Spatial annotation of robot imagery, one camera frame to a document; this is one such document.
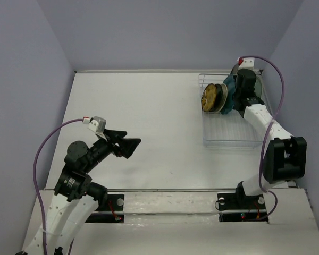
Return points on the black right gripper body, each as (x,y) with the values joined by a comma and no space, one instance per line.
(236,94)

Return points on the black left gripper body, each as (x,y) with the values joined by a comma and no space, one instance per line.
(103,147)

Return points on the light blue flower plate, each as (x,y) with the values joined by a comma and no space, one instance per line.
(258,87)

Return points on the teal scalloped plate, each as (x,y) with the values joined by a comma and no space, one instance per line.
(230,83)

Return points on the cream bowl with black flowers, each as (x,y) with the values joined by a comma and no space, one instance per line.
(219,98)

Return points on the yellow patterned plate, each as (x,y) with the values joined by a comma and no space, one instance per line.
(209,97)

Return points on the black glossy plate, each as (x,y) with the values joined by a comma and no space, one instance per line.
(224,95)

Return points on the grey rimmed cream plate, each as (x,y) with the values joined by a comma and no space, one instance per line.
(234,70)

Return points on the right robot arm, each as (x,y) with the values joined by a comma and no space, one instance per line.
(283,156)

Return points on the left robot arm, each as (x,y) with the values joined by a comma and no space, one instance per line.
(76,196)

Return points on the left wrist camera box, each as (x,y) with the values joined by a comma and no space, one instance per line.
(95,124)

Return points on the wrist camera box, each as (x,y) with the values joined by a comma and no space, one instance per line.
(246,63)
(95,124)

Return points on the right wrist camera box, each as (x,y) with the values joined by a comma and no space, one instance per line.
(246,63)

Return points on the white wire dish rack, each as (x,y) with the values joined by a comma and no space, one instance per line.
(230,130)

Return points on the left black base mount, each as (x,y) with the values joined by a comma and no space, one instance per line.
(110,212)

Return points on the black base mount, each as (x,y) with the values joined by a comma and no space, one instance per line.
(233,210)
(110,212)

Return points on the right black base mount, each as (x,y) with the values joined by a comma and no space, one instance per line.
(233,210)

